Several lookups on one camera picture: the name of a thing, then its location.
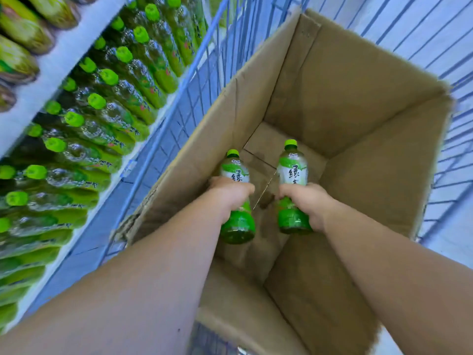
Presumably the person's right hand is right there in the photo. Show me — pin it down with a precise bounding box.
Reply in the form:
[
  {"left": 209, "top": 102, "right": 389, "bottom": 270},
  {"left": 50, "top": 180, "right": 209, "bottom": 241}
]
[{"left": 278, "top": 182, "right": 335, "bottom": 233}]

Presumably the person's left hand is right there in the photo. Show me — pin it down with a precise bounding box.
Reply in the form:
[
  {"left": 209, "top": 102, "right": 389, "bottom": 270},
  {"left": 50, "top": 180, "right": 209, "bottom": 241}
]
[{"left": 208, "top": 176, "right": 256, "bottom": 225}]

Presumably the green tea bottle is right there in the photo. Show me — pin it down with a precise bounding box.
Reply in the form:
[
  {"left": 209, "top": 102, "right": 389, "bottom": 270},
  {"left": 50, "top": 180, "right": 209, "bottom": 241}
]
[
  {"left": 276, "top": 139, "right": 313, "bottom": 235},
  {"left": 220, "top": 149, "right": 256, "bottom": 245}
]

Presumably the person's left forearm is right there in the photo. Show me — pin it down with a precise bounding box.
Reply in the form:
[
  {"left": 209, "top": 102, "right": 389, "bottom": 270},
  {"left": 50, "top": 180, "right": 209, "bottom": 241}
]
[{"left": 0, "top": 194, "right": 227, "bottom": 355}]

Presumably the person's right forearm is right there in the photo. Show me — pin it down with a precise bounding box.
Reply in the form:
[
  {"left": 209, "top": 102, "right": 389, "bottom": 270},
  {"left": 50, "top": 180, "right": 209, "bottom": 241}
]
[{"left": 321, "top": 200, "right": 473, "bottom": 355}]

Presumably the brown cardboard box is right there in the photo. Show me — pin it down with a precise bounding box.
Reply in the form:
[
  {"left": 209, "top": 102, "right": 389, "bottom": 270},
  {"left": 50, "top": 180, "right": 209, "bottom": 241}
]
[{"left": 113, "top": 8, "right": 456, "bottom": 355}]

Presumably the row of green-capped tea bottles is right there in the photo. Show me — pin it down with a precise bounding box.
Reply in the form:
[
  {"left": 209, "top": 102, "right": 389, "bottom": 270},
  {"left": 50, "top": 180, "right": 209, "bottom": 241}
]
[{"left": 0, "top": 0, "right": 209, "bottom": 331}]

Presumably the white store shelf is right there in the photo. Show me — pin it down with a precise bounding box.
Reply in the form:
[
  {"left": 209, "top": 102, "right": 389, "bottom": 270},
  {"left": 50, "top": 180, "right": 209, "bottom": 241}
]
[{"left": 0, "top": 0, "right": 207, "bottom": 335}]

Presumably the row of yellow-green bottles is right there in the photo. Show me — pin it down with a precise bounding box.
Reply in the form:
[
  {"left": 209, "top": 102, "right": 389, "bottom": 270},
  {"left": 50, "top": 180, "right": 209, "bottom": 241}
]
[{"left": 0, "top": 0, "right": 100, "bottom": 113}]

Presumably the blue wire cart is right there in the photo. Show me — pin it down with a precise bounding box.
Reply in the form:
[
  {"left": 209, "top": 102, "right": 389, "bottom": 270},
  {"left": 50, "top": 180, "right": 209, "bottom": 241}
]
[{"left": 98, "top": 0, "right": 473, "bottom": 355}]

